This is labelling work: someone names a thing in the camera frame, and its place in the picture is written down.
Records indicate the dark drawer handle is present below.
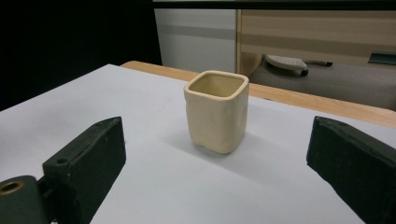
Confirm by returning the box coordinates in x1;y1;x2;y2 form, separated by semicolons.
368;50;396;65

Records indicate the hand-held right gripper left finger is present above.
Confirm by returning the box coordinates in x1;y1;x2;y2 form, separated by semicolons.
42;116;127;224

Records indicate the white foam board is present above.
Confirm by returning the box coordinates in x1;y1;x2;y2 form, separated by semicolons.
0;63;396;224

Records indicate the light wooden desk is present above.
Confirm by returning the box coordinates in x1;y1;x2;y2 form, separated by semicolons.
235;8;396;77

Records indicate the grey chair base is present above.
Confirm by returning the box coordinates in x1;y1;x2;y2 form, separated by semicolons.
264;54;334;77

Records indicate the wooden table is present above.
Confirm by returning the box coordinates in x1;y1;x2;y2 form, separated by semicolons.
120;60;396;129

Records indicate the white cabinet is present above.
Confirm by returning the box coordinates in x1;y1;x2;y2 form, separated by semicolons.
153;8;237;74

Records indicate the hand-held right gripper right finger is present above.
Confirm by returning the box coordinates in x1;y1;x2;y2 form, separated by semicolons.
306;116;396;224

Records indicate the cream square ceramic cup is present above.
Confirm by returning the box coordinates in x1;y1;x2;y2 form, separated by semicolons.
183;70;250;155

